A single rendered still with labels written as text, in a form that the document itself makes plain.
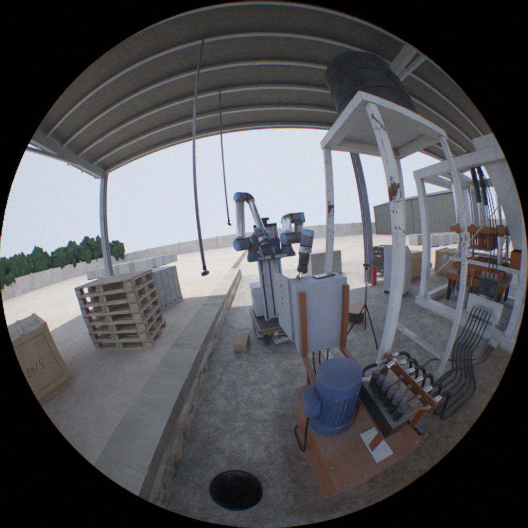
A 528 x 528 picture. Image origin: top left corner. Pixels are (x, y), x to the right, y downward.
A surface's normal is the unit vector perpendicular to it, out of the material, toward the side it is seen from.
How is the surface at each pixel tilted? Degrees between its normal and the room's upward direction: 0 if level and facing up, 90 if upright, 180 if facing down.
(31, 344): 90
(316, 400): 0
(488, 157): 90
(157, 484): 28
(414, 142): 90
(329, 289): 90
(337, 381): 0
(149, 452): 0
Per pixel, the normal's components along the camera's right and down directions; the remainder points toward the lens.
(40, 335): 0.99, -0.10
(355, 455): -0.12, -0.98
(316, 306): 0.04, 0.15
